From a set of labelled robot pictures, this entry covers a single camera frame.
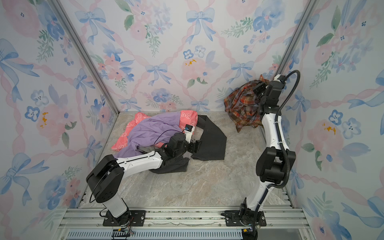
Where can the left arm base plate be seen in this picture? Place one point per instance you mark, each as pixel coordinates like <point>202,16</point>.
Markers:
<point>129,218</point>

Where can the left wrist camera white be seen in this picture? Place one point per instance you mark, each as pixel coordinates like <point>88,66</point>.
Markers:
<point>188,132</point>

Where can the left aluminium corner post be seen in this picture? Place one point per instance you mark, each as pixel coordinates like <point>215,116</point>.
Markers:
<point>64,18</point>

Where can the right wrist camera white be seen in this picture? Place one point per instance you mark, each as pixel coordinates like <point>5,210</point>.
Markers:
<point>280,78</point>

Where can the aluminium corner post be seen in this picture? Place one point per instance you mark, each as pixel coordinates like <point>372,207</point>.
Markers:
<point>299,31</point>
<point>64,18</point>

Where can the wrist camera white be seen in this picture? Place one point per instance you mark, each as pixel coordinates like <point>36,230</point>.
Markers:
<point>188,132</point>
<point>280,78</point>

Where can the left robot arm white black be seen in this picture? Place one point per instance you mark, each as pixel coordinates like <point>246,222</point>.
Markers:
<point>105,179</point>

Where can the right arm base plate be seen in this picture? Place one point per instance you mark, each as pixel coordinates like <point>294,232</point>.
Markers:
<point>240,219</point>

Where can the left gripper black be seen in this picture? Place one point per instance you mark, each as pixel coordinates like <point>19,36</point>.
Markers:
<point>192,147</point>

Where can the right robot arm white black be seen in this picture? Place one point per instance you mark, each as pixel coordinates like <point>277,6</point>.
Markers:
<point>274,165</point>

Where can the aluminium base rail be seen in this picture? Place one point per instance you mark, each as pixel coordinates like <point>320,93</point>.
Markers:
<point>188,223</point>

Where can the right aluminium corner post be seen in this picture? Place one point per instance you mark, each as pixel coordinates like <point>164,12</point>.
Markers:
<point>299,31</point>

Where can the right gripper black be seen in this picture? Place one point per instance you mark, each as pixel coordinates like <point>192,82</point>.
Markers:
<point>259,87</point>

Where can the pink patterned cloth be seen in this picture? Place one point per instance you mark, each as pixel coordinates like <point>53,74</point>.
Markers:
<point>132,129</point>

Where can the black cloth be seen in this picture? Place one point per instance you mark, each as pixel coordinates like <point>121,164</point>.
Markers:
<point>212,147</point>

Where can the red plaid cloth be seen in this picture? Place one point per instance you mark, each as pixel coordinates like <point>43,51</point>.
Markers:
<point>242,105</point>

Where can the purple cloth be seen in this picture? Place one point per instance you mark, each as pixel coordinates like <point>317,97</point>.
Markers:
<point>150,132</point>

